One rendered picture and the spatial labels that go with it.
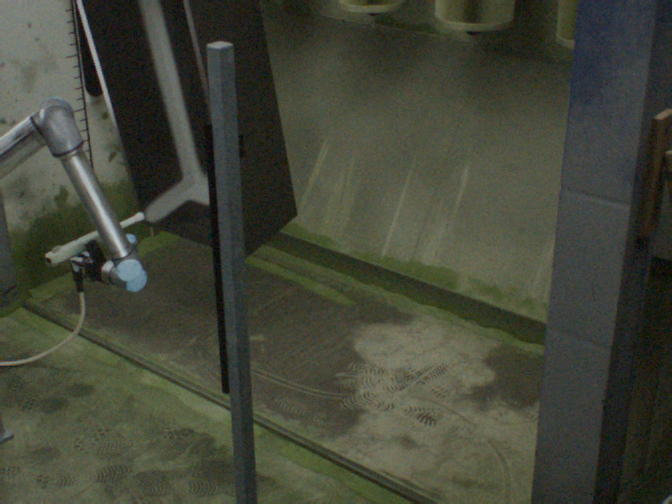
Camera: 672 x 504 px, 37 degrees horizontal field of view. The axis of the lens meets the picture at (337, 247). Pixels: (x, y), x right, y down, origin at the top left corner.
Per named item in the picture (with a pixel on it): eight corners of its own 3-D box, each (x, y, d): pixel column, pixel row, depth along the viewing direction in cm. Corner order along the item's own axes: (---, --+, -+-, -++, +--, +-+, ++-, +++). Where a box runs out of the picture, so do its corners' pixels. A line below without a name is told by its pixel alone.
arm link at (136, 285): (147, 264, 384) (150, 287, 389) (124, 256, 391) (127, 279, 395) (129, 274, 378) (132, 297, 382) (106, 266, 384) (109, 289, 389)
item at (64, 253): (60, 305, 399) (51, 253, 389) (52, 301, 402) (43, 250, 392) (151, 257, 433) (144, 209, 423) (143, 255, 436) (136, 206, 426)
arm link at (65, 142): (67, 112, 334) (149, 276, 367) (66, 101, 345) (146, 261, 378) (34, 125, 333) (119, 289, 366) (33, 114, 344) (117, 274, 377)
